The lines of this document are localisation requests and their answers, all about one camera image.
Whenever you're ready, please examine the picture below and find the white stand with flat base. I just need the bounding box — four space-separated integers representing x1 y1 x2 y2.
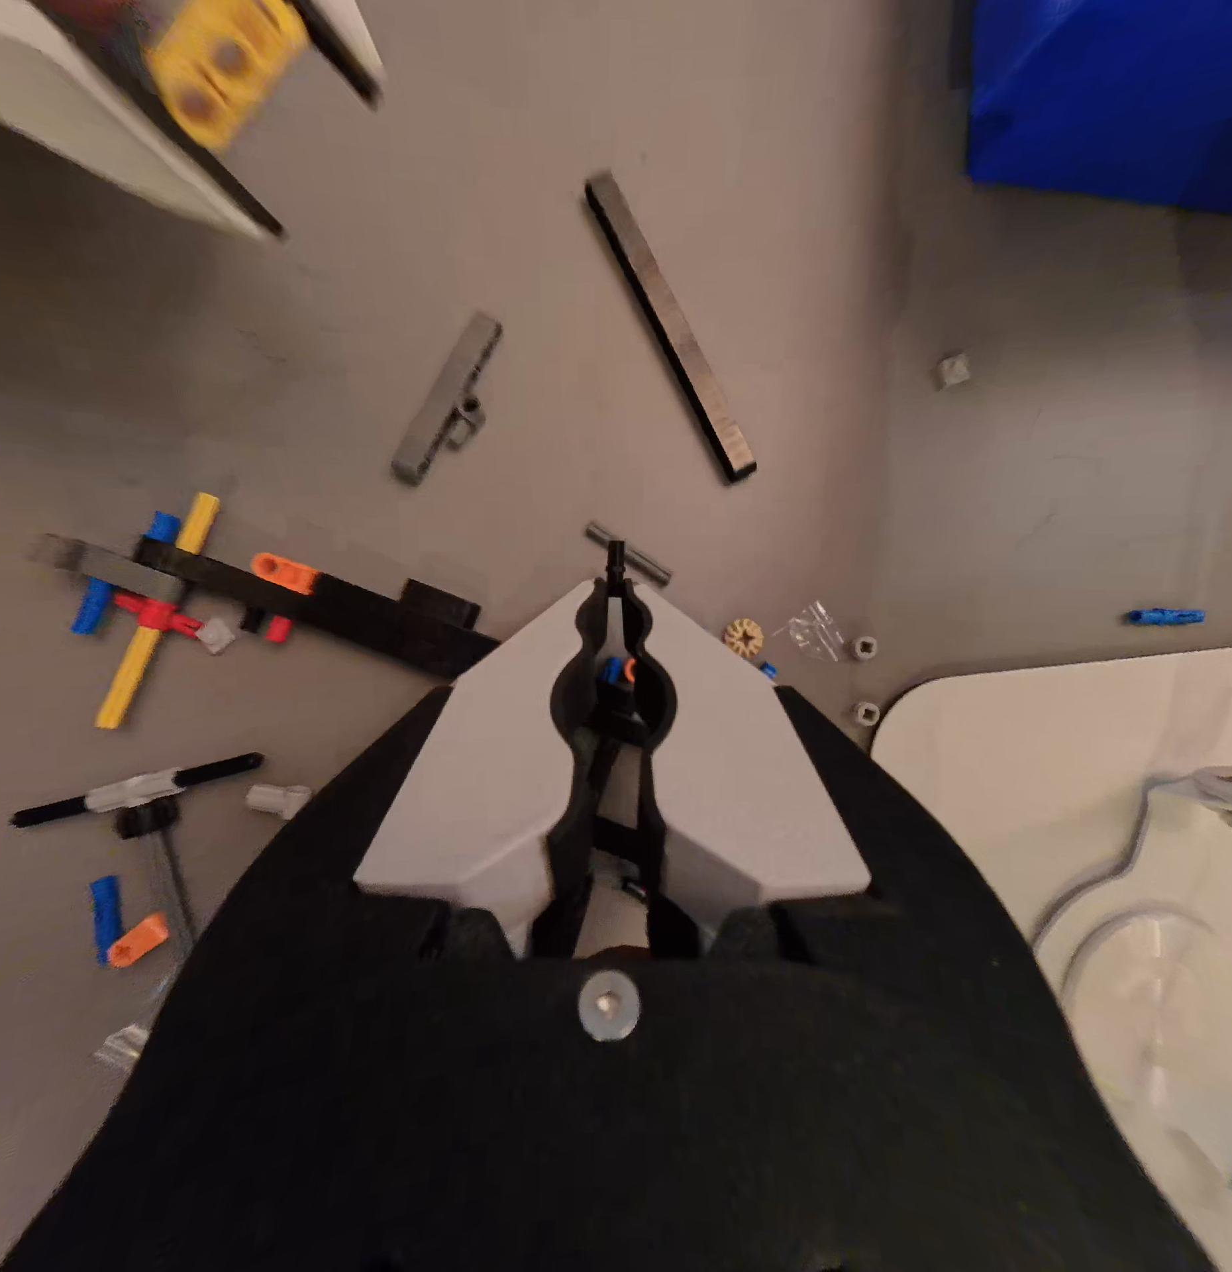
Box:
867 646 1232 1272

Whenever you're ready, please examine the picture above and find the yellow lego connector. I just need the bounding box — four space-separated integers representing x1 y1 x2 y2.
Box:
141 0 311 152

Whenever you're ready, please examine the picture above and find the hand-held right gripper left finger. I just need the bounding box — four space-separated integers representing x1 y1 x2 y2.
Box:
354 580 610 960

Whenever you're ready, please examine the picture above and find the dark grey lego beam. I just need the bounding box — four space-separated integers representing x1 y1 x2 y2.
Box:
389 312 503 489

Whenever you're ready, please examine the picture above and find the dark grey lego axle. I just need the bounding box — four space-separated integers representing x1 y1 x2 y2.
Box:
582 520 673 589

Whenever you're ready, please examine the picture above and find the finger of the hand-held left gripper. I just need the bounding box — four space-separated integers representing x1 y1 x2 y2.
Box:
292 0 383 105
0 0 283 242

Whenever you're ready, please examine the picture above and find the long black lego beam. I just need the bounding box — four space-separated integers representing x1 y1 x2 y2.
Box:
582 171 758 486

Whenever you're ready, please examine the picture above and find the black axle grey connector assembly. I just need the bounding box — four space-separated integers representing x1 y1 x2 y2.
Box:
7 752 266 960

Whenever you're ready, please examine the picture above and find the small clear plastic bag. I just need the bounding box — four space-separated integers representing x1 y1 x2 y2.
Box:
774 598 847 664

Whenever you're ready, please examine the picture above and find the blue plastic bin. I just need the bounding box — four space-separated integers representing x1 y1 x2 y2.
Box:
962 0 1232 217

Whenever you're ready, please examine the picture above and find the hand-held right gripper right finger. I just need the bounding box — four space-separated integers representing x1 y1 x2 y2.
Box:
623 580 871 960

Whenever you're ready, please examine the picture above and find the black lego frame assembly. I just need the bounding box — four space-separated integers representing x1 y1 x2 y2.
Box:
34 491 659 900

